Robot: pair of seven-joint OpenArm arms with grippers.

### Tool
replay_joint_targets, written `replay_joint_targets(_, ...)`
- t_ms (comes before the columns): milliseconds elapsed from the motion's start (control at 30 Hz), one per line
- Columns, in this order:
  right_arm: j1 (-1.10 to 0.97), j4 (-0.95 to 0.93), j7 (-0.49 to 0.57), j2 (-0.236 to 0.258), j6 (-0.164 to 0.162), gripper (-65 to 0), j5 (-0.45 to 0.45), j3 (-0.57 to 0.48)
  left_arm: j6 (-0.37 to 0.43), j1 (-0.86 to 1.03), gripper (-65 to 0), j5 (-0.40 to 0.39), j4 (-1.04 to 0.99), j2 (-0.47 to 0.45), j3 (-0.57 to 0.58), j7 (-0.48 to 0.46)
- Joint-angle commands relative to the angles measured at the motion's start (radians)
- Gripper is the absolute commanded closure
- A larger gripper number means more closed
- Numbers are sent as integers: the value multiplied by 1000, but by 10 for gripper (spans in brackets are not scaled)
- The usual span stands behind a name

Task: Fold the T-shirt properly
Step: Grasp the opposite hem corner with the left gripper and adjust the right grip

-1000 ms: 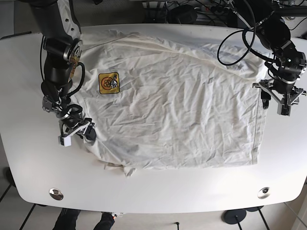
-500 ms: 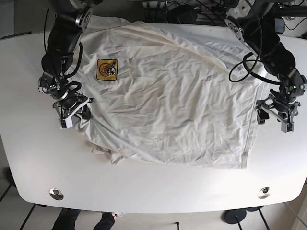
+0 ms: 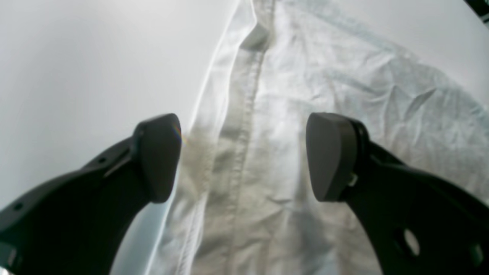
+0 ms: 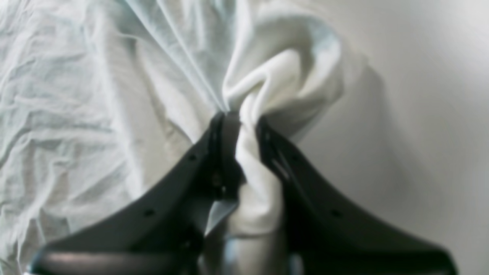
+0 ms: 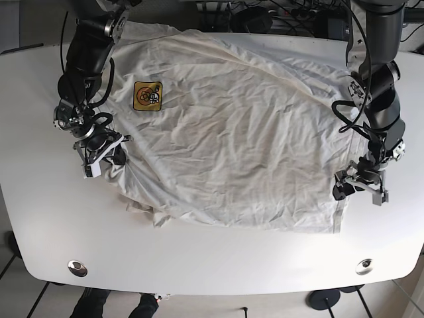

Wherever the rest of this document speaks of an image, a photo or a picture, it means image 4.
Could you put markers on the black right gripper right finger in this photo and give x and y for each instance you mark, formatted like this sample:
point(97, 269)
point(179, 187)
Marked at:
point(328, 234)

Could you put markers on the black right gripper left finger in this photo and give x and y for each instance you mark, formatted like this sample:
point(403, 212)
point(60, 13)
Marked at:
point(162, 233)

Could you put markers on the white printed T-shirt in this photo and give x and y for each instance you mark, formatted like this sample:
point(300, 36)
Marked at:
point(101, 98)

